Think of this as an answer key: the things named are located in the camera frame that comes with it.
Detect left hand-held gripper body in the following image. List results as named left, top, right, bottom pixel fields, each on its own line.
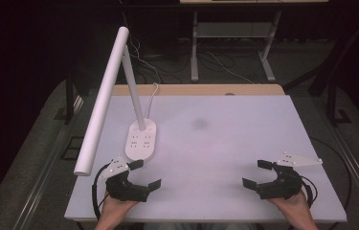
left=98, top=155, right=151, bottom=203

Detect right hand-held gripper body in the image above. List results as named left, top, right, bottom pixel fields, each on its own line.
left=255, top=151, right=324, bottom=200

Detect white desk lamp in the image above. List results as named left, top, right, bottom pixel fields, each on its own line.
left=73, top=26, right=158, bottom=177

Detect person's right hand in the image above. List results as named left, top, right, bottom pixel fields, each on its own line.
left=266, top=189, right=319, bottom=230

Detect person's left hand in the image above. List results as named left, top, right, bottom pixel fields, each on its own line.
left=94, top=191, right=141, bottom=230

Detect white table mat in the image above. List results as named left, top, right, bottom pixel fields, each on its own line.
left=64, top=94, right=348, bottom=224

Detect black metal stand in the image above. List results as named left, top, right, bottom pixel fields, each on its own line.
left=283, top=12, right=359, bottom=127
left=54, top=71, right=84, bottom=126

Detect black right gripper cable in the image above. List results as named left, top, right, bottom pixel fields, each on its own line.
left=301, top=136, right=352, bottom=214

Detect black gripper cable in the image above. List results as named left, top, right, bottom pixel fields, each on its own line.
left=91, top=162, right=111, bottom=221
left=301, top=136, right=352, bottom=214

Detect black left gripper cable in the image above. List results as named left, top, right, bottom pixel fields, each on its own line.
left=91, top=162, right=111, bottom=221

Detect white lamp cable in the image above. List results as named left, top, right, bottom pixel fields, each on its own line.
left=146, top=82, right=160, bottom=121

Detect white floor cable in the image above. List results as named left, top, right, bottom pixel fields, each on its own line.
left=204, top=51, right=256, bottom=85

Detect grey metal table frame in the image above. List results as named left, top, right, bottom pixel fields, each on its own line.
left=190, top=11, right=282, bottom=83

